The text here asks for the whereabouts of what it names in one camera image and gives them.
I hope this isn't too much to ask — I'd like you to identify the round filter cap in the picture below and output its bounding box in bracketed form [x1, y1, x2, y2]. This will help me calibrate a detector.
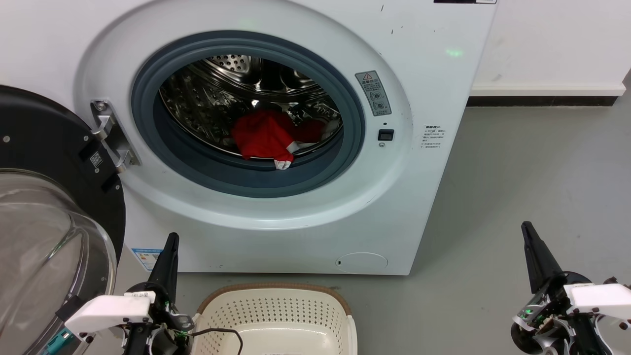
[336, 252, 388, 273]

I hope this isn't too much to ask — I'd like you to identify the red garment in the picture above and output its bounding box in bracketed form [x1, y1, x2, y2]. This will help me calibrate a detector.
[231, 109, 326, 170]

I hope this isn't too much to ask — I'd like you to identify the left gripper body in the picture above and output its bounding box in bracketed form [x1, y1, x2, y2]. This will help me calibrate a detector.
[123, 281, 195, 355]

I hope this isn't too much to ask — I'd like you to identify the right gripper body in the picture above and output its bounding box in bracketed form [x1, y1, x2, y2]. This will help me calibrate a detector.
[511, 271, 612, 355]

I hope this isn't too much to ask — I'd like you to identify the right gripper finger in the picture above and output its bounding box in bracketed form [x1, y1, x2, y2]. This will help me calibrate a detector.
[522, 222, 547, 294]
[526, 222, 563, 284]

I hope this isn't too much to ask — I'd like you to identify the cream perforated laundry basket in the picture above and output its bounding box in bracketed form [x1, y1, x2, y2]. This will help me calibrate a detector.
[190, 283, 358, 355]

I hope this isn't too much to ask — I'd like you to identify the blue energy label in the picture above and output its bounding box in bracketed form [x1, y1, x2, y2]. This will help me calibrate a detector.
[131, 248, 163, 272]

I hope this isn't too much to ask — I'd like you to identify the white front-load washing machine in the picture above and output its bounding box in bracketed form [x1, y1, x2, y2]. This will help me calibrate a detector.
[0, 0, 498, 276]

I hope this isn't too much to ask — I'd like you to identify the steel perforated drum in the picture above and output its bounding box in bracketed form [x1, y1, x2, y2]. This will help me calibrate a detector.
[159, 54, 343, 159]

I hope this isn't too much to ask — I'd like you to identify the grey rubber door gasket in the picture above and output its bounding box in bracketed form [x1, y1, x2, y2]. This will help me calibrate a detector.
[131, 31, 366, 199]

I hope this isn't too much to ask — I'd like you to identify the white wall baseboard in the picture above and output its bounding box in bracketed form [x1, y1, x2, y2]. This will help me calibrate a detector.
[467, 81, 627, 107]

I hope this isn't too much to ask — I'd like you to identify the grey warning sticker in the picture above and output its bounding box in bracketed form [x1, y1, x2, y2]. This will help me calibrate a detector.
[355, 71, 392, 117]

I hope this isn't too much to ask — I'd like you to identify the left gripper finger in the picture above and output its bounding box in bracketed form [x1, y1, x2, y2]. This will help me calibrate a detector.
[148, 233, 175, 292]
[164, 233, 179, 301]

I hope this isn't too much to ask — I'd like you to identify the thin black cable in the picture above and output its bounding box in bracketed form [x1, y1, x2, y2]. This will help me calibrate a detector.
[191, 327, 245, 355]

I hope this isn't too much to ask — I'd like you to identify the metal door hinge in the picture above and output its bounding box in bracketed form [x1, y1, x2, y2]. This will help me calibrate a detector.
[90, 100, 141, 173]

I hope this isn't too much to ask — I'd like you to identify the black glass washer door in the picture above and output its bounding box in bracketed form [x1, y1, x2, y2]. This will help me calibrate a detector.
[0, 85, 127, 355]

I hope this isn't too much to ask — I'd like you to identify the white text sticker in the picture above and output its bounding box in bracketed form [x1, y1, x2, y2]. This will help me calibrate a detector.
[421, 124, 446, 150]

